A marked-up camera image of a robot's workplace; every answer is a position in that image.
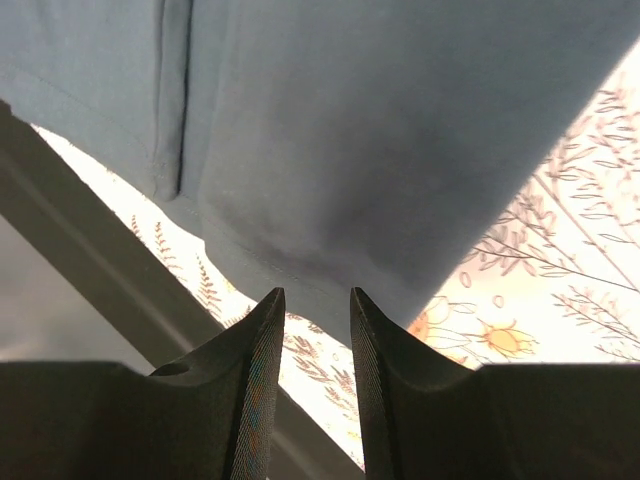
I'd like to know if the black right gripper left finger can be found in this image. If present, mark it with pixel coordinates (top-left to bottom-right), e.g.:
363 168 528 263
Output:
1 288 285 480

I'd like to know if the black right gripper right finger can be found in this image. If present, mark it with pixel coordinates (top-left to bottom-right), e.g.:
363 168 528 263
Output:
350 288 639 479

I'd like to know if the aluminium frame rail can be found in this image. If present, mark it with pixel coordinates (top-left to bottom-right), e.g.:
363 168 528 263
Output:
1 106 362 479

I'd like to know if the blue-grey t-shirt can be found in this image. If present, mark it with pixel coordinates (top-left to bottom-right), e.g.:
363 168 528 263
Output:
1 0 639 343

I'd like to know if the floral patterned table mat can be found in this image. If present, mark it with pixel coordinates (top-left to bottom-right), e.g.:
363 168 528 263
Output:
35 38 639 468

